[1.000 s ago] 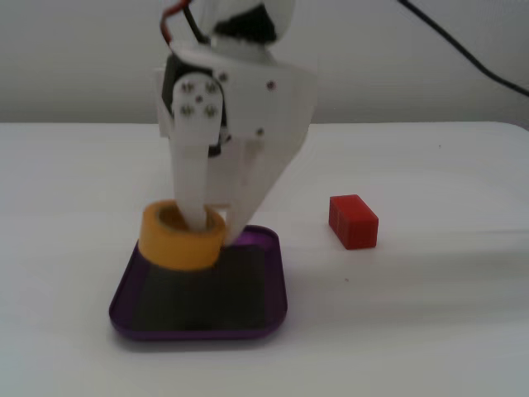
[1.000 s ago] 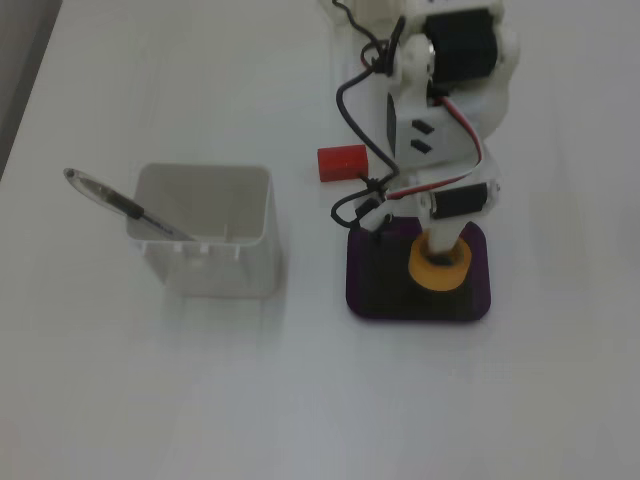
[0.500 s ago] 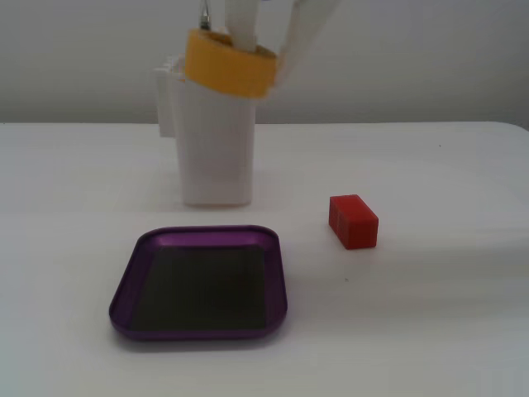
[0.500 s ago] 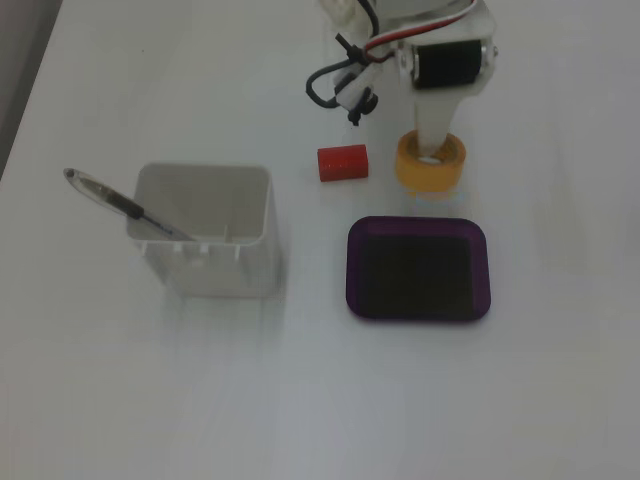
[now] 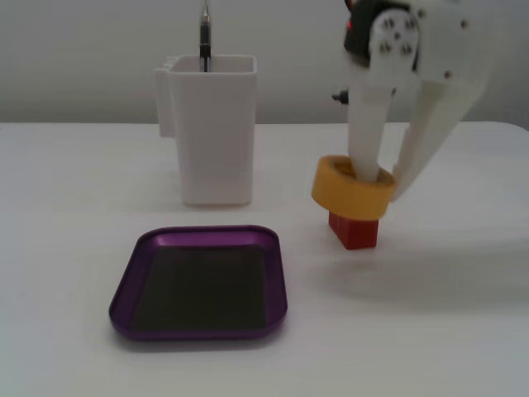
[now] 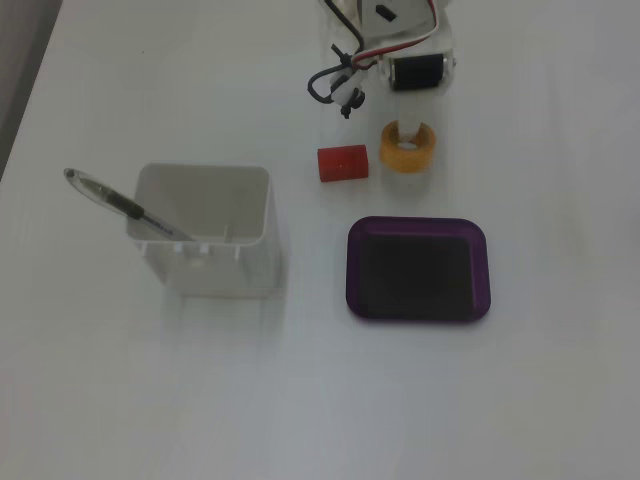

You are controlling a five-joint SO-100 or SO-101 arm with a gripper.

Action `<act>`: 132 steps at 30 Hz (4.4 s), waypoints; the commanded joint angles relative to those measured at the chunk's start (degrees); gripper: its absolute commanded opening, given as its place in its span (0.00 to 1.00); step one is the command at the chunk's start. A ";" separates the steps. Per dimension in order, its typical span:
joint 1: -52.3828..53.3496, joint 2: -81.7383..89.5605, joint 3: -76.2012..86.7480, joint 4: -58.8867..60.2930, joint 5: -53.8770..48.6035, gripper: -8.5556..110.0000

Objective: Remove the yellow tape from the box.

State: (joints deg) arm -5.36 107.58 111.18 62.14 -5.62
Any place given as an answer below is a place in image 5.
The yellow tape roll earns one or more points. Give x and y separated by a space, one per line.
351 198

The white plastic pen holder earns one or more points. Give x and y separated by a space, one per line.
215 132

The black tray liner mat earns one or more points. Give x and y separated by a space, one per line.
206 289

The black and silver pen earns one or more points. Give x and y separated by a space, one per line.
205 33

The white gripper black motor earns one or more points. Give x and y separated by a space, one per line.
438 78

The red rectangular block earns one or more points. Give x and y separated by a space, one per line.
357 235

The purple metal tray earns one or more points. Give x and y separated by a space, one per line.
128 289

